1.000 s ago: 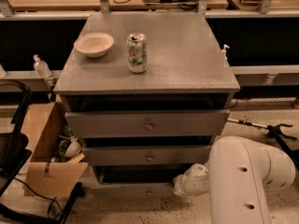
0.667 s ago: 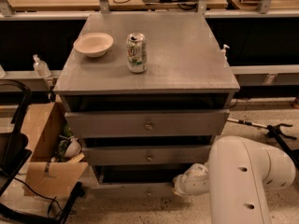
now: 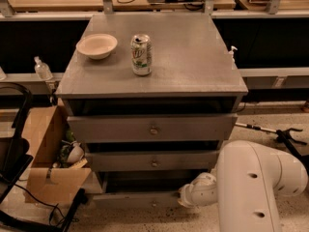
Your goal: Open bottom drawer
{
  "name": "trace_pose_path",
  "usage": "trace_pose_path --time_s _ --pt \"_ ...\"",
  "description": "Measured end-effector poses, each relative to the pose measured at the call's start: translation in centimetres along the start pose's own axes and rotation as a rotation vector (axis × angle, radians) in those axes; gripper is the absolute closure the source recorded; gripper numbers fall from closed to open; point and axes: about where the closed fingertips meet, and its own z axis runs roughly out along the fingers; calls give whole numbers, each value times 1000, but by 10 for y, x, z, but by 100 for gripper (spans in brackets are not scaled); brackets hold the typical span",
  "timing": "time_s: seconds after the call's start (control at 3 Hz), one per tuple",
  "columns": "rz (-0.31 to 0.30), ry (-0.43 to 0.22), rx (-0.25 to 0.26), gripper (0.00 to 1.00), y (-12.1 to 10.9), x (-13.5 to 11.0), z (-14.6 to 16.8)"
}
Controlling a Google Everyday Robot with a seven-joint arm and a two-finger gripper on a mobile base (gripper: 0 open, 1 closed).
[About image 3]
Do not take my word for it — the clear sanitizer bottle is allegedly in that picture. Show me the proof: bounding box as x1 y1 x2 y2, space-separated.
34 56 53 80

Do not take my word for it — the black floor stand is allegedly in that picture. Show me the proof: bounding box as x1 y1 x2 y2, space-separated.
276 128 309 167

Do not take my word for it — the green white soda can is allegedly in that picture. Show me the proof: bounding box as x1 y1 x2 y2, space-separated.
130 34 153 76

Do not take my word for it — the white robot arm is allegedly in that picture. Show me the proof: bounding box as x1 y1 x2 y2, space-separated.
179 140 308 232

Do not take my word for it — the white bowl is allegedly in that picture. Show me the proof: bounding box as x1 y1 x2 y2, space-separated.
76 34 118 60

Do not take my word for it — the grey drawer cabinet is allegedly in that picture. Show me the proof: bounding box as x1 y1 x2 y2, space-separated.
55 13 249 194

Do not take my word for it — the grey bottom drawer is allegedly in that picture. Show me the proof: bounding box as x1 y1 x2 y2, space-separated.
92 171 207 210

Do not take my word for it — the grey middle drawer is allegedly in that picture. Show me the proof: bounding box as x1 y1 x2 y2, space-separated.
86 151 218 172

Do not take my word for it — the white cup in box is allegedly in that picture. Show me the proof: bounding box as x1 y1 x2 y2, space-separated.
67 142 84 164

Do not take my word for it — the silver black pole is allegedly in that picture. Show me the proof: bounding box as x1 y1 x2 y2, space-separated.
235 123 277 134

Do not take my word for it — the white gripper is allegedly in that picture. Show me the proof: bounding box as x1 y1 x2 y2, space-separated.
178 172 217 208

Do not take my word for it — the grey drawer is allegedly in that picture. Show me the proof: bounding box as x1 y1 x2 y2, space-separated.
86 151 218 172
68 114 237 143
92 171 207 210

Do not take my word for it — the small white pump bottle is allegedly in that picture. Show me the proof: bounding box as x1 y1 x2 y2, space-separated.
229 45 238 63

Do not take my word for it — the grey top drawer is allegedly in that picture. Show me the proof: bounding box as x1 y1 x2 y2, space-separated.
68 114 237 143

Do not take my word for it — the black cable on floor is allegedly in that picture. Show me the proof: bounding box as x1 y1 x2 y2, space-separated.
13 181 80 228

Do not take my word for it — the black chair frame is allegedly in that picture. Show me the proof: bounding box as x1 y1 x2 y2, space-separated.
0 82 33 203

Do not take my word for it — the brown cardboard box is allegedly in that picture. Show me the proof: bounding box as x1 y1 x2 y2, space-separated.
23 106 91 204

